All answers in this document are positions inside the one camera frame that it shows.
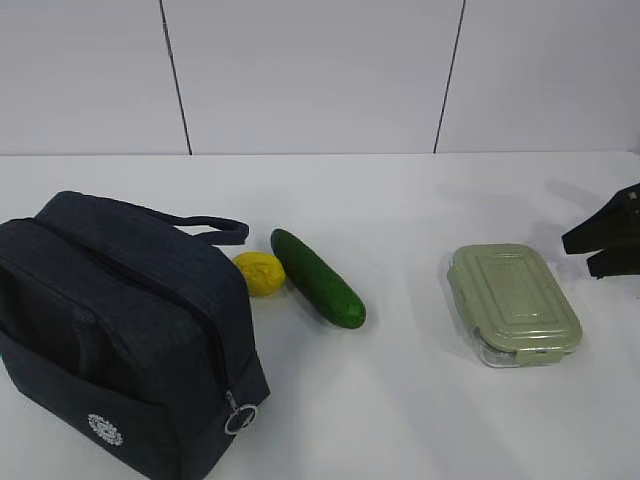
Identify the glass container with green lid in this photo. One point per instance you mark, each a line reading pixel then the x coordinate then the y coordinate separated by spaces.
pixel 512 306

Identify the green cucumber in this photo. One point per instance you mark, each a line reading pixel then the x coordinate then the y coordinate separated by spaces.
pixel 321 285

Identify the yellow lemon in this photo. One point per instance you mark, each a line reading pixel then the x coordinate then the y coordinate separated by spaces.
pixel 263 273

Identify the navy blue lunch bag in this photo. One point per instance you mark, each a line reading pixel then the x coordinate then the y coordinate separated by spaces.
pixel 133 327

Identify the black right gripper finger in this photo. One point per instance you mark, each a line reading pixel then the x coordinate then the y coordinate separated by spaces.
pixel 614 262
pixel 615 225

